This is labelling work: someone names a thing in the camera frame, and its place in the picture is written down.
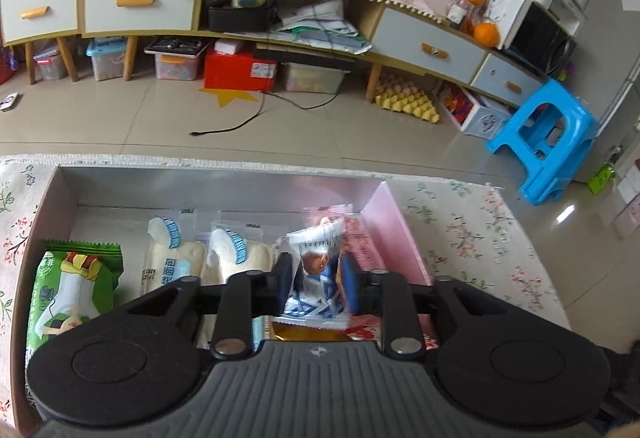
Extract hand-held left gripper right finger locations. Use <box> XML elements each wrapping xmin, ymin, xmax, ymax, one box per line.
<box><xmin>340</xmin><ymin>253</ymin><xmax>508</xmax><ymax>360</ymax></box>

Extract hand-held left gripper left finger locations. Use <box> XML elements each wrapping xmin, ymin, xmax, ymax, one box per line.
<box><xmin>125</xmin><ymin>252</ymin><xmax>297</xmax><ymax>361</ymax></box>

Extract blue white snack packet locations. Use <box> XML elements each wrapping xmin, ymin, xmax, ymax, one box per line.
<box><xmin>274</xmin><ymin>218</ymin><xmax>352</xmax><ymax>330</ymax></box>

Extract pink cardboard box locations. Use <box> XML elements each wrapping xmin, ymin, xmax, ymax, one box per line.
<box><xmin>12</xmin><ymin>163</ymin><xmax>437</xmax><ymax>434</ymax></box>

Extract golden yellow snack packet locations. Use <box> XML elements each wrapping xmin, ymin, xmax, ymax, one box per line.
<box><xmin>271</xmin><ymin>321</ymin><xmax>347</xmax><ymax>342</ymax></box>

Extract white bread packet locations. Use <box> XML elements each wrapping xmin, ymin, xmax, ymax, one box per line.
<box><xmin>141</xmin><ymin>215</ymin><xmax>209</xmax><ymax>299</ymax></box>
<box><xmin>201</xmin><ymin>222</ymin><xmax>277</xmax><ymax>287</ymax></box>

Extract floral mat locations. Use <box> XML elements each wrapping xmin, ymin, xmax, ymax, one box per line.
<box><xmin>0</xmin><ymin>153</ymin><xmax>574</xmax><ymax>438</ymax></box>

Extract yellow egg tray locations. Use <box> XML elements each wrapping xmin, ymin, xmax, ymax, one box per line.
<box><xmin>374</xmin><ymin>74</ymin><xmax>441</xmax><ymax>124</ymax></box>

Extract green snack packet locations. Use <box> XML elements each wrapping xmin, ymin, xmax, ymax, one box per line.
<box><xmin>26</xmin><ymin>239</ymin><xmax>124</xmax><ymax>360</ymax></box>

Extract clear bin yellow contents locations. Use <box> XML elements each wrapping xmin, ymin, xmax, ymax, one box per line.
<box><xmin>281</xmin><ymin>62</ymin><xmax>347</xmax><ymax>94</ymax></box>

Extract white printed box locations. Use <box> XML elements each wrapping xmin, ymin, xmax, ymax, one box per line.
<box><xmin>440</xmin><ymin>85</ymin><xmax>514</xmax><ymax>139</ymax></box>

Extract red cardboard box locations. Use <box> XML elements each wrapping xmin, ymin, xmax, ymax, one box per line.
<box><xmin>203</xmin><ymin>45</ymin><xmax>279</xmax><ymax>93</ymax></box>

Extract clear bin orange contents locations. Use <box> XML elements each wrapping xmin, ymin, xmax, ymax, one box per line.
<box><xmin>154</xmin><ymin>50</ymin><xmax>199</xmax><ymax>81</ymax></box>

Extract stack of papers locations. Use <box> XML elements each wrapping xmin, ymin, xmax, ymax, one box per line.
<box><xmin>272</xmin><ymin>0</ymin><xmax>374</xmax><ymax>54</ymax></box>

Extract black flat tray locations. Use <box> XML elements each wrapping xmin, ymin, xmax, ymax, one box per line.
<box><xmin>144</xmin><ymin>36</ymin><xmax>211</xmax><ymax>56</ymax></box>

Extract black storage case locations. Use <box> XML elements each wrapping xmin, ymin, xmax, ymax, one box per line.
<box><xmin>206</xmin><ymin>0</ymin><xmax>279</xmax><ymax>34</ymax></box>

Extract blue plastic stool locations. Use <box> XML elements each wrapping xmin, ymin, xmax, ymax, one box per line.
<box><xmin>486</xmin><ymin>78</ymin><xmax>599</xmax><ymax>207</ymax></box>

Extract clear bin blue lid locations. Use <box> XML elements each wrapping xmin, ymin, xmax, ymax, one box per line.
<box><xmin>85</xmin><ymin>40</ymin><xmax>129</xmax><ymax>82</ymax></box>

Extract black microwave oven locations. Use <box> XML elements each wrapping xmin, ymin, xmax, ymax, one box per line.
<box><xmin>500</xmin><ymin>0</ymin><xmax>582</xmax><ymax>79</ymax></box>

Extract clear bin red contents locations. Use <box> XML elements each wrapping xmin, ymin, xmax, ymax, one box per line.
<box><xmin>32</xmin><ymin>48</ymin><xmax>69</xmax><ymax>81</ymax></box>

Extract grey refrigerator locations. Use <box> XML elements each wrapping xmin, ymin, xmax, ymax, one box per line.
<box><xmin>584</xmin><ymin>0</ymin><xmax>640</xmax><ymax>171</ymax></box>

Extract black power cable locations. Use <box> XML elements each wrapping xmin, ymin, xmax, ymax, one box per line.
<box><xmin>189</xmin><ymin>0</ymin><xmax>352</xmax><ymax>137</ymax></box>

